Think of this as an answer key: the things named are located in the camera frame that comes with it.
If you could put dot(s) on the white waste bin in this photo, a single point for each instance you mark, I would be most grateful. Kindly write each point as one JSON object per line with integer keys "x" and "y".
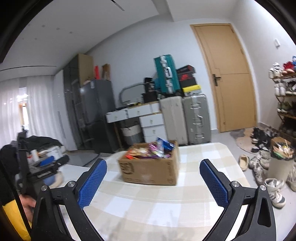
{"x": 279, "y": 166}

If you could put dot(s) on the brown cardboard box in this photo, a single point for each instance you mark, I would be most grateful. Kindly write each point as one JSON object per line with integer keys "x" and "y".
{"x": 150, "y": 171}
{"x": 106, "y": 72}

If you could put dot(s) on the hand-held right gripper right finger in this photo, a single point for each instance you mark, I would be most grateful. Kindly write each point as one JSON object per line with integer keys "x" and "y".
{"x": 215, "y": 183}

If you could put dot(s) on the person's left hand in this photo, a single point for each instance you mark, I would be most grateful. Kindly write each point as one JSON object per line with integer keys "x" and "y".
{"x": 27, "y": 206}

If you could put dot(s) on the purple snack packet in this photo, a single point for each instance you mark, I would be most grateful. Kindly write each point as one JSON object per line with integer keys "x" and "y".
{"x": 155, "y": 149}

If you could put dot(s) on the person's left forearm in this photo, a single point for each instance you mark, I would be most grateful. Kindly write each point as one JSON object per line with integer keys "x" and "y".
{"x": 16, "y": 222}

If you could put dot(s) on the white drawer desk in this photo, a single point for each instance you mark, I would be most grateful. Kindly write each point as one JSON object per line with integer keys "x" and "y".
{"x": 152, "y": 122}

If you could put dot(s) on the blue bowl stack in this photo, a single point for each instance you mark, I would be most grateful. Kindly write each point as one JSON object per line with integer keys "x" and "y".
{"x": 49, "y": 180}

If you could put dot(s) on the black red shoe box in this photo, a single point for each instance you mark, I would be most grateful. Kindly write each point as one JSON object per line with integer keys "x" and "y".
{"x": 187, "y": 76}

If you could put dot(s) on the dark glass cabinet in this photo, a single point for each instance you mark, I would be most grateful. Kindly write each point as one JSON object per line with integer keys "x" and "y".
{"x": 72, "y": 104}

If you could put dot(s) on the red paper bag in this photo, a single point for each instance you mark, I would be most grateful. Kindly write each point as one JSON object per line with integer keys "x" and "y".
{"x": 97, "y": 72}

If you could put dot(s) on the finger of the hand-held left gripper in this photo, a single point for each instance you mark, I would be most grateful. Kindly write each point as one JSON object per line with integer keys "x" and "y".
{"x": 53, "y": 165}

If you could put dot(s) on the orange snack packet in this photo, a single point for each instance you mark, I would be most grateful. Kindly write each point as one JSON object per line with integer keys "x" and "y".
{"x": 131, "y": 155}

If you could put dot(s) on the checked tablecloth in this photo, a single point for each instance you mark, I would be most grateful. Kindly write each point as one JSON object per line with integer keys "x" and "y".
{"x": 185, "y": 197}

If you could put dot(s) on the dark cloth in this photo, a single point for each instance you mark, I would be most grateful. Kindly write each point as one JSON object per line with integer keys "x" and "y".
{"x": 41, "y": 141}

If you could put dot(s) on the woven laundry basket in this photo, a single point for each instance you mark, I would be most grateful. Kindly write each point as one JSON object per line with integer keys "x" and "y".
{"x": 131, "y": 135}

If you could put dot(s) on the shoe rack with shoes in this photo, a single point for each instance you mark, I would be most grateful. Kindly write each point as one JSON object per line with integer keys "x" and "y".
{"x": 279, "y": 85}

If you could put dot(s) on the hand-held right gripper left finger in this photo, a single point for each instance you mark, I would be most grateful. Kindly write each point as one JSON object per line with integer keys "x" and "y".
{"x": 92, "y": 183}

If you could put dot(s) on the black storage box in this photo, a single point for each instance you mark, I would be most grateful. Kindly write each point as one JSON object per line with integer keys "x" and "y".
{"x": 150, "y": 97}

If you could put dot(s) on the irregular door mat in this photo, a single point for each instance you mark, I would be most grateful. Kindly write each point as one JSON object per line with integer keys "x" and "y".
{"x": 242, "y": 141}

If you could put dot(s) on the flat brown cardboard box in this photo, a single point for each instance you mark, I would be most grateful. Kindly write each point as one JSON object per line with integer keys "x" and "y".
{"x": 106, "y": 72}

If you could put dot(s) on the yellow black shoe box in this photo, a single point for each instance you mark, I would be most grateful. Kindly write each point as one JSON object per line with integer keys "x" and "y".
{"x": 191, "y": 90}

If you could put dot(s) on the wooden door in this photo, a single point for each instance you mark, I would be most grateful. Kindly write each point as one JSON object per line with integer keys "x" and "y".
{"x": 229, "y": 76}

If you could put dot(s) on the grey arched mirror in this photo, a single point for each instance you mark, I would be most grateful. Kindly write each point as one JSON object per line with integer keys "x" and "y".
{"x": 123, "y": 92}

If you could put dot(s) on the white suitcase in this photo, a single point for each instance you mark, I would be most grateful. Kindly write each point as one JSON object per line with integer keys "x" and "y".
{"x": 173, "y": 120}

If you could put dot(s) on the white curtain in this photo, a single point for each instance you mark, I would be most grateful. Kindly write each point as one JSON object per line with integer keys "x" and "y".
{"x": 34, "y": 109}

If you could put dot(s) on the wooden shoe rack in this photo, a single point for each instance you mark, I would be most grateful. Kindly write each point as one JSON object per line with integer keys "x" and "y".
{"x": 281, "y": 102}

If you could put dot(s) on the grey refrigerator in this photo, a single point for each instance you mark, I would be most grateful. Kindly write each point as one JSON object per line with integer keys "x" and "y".
{"x": 99, "y": 115}

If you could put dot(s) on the silver suitcase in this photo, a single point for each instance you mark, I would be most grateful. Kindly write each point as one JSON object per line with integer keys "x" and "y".
{"x": 197, "y": 118}

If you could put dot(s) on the black paper bag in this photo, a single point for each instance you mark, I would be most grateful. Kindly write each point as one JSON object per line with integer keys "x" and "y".
{"x": 149, "y": 85}

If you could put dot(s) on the beige plate stack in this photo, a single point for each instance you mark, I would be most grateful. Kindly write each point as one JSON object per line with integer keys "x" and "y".
{"x": 57, "y": 180}

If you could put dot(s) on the teal suitcase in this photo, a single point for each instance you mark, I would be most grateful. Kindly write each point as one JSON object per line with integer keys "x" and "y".
{"x": 166, "y": 74}

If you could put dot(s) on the scattered shoes pile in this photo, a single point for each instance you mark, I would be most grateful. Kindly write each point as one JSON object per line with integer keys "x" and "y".
{"x": 275, "y": 190}

